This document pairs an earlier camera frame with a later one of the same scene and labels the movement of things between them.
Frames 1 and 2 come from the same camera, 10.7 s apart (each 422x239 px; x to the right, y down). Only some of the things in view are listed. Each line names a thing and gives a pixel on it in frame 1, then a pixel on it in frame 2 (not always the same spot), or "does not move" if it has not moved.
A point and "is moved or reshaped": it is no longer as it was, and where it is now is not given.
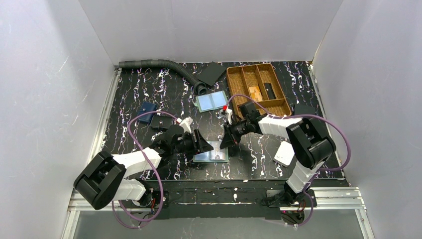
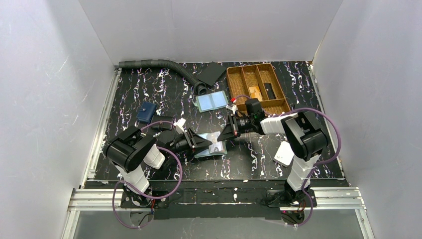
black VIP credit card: (270, 91) does not move
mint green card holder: (217, 155) is moved or reshaped
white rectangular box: (284, 154) does not move
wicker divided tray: (259, 81) does not move
